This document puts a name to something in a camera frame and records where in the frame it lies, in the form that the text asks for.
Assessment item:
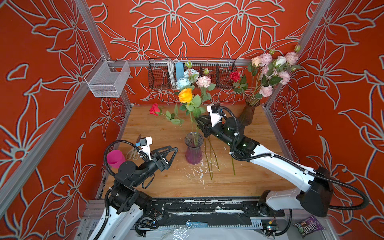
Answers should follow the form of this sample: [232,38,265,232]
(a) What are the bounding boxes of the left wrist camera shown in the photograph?
[135,137,153,162]

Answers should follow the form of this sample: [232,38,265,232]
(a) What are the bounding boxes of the pale blue flower stem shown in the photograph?
[176,61,200,91]

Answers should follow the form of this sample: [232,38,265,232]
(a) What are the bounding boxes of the clear plastic bin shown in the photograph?
[85,56,131,98]

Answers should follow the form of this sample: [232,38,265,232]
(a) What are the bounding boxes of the peach rose stem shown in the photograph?
[251,56,261,96]

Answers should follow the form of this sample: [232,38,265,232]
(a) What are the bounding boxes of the pale pink flower stem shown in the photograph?
[259,53,273,75]

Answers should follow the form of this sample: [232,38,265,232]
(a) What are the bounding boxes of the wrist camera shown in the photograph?
[135,137,153,162]
[207,104,222,127]

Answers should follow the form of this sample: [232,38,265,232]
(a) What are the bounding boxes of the black wire basket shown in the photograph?
[148,57,237,90]

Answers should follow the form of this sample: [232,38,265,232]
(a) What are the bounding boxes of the white cable bundle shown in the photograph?
[167,59,178,88]

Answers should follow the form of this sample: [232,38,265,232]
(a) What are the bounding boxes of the brown glass vase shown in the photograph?
[239,97,260,126]

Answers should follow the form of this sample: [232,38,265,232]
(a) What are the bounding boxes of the orange yellow rose stem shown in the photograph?
[178,88,206,132]

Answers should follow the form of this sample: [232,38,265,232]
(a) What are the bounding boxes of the pink peony stem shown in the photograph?
[253,85,273,105]

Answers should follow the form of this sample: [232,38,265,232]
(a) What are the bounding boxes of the pink carnation stem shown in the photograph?
[278,71,291,85]

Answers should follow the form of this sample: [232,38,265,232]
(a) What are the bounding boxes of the pink mottled flower stem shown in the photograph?
[196,68,216,103]

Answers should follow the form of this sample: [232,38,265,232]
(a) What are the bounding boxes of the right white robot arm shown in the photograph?
[196,115,369,217]

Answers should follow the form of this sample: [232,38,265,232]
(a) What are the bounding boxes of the purple candy bag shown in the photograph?
[294,216,325,239]

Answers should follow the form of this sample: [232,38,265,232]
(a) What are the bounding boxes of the pink plastic cup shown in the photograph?
[107,150,126,169]

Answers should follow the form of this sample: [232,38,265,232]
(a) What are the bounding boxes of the purple glass vase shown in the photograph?
[185,132,204,165]

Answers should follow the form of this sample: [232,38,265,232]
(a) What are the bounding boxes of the large red rose stem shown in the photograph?
[231,157,236,176]

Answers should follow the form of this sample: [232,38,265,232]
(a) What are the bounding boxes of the white handled scissors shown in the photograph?
[126,148,140,161]

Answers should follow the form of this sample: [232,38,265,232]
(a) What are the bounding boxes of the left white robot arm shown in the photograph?
[89,139,179,240]

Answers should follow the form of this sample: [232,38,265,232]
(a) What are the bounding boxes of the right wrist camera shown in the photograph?
[207,104,222,127]

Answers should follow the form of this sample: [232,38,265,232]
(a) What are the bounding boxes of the red rosebud stem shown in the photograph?
[149,103,186,132]

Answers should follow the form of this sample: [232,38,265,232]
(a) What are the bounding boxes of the light blue box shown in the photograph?
[175,62,184,81]

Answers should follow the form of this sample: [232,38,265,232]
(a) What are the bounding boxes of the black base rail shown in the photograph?
[144,197,288,230]

